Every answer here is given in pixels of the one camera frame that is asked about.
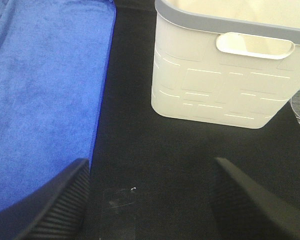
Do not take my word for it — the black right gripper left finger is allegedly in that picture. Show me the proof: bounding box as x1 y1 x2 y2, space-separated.
0 158 90 240

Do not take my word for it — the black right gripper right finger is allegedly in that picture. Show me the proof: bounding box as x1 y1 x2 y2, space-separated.
209 157 300 240

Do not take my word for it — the blue microfibre towel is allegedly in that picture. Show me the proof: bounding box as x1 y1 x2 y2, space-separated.
0 0 116 212

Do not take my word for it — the clear tape strip right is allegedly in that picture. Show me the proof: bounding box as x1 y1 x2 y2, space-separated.
99 187 137 240

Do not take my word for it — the black table cloth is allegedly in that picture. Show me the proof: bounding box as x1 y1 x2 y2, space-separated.
78 0 300 240

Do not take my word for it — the cream plastic basket grey rim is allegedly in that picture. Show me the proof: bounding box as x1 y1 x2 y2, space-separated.
151 0 300 129

